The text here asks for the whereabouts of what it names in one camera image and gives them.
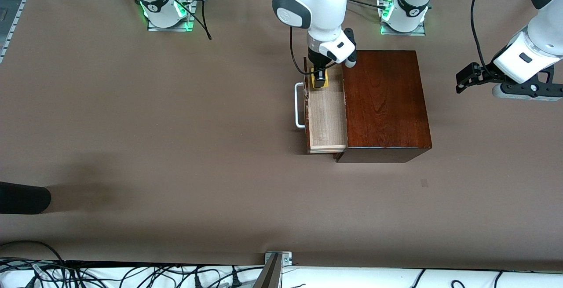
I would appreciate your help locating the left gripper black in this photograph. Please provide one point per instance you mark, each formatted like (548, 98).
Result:
(485, 75)

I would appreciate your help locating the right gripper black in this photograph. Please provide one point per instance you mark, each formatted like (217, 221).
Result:
(317, 62)

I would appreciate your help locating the yellow wooden block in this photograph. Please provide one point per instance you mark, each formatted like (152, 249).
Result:
(313, 83)

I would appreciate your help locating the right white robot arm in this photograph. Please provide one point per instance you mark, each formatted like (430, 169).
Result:
(325, 11)

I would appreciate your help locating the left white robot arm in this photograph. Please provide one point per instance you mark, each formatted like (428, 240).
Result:
(541, 41)

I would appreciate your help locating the dark wooden cabinet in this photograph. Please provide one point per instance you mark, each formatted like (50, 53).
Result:
(387, 116)

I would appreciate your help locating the brown paper table cover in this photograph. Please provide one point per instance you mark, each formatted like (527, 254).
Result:
(176, 147)

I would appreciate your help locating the grey aluminium beam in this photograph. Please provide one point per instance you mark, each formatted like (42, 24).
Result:
(269, 277)

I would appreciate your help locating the black cylinder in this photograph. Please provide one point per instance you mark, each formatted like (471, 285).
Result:
(22, 198)

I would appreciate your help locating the right arm aluminium base plate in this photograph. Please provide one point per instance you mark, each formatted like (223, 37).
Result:
(169, 29)

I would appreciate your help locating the small aluminium corner bracket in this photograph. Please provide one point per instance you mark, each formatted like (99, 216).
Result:
(286, 257)

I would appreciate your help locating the perforated aluminium edge rail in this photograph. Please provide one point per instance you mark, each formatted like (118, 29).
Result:
(16, 15)

